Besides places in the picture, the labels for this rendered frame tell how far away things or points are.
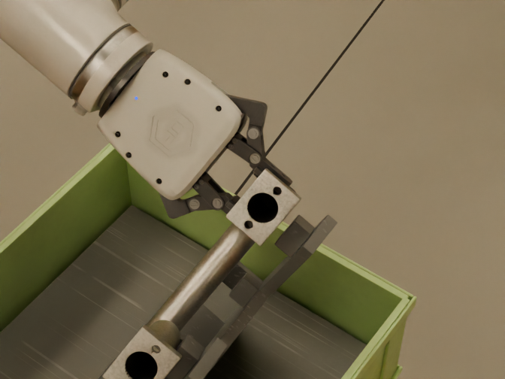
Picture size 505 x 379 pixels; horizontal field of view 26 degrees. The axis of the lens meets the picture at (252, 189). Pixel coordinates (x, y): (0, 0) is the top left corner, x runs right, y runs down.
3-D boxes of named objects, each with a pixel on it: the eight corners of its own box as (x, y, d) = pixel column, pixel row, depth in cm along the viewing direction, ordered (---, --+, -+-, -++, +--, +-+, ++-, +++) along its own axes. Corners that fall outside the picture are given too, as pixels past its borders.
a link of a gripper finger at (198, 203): (183, 206, 96) (241, 256, 95) (206, 178, 95) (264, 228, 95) (191, 200, 99) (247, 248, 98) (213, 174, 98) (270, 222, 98)
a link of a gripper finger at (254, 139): (227, 153, 94) (286, 203, 94) (250, 125, 93) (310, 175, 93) (234, 148, 97) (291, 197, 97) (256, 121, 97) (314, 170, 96)
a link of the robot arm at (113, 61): (54, 105, 93) (80, 128, 93) (116, 25, 91) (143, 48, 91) (84, 98, 101) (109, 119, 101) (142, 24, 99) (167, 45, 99)
